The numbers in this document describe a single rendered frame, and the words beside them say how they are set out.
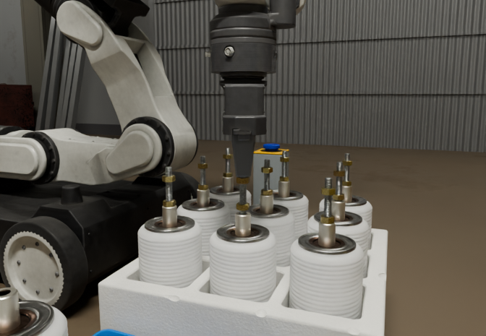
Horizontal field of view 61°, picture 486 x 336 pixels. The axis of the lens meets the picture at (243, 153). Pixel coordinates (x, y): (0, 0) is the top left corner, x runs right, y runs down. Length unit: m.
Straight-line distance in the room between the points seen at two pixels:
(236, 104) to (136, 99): 0.51
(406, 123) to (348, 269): 3.16
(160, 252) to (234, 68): 0.28
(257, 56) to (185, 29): 3.73
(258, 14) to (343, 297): 0.37
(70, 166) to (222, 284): 0.67
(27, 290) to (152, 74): 0.57
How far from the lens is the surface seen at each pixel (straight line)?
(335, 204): 0.66
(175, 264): 0.61
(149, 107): 0.98
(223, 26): 0.53
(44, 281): 0.96
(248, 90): 0.52
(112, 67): 1.02
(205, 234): 0.71
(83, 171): 1.12
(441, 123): 3.67
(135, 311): 0.63
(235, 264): 0.56
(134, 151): 0.95
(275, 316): 0.54
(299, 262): 0.54
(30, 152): 1.18
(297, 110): 3.77
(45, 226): 0.90
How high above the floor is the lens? 0.45
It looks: 8 degrees down
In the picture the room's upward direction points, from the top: straight up
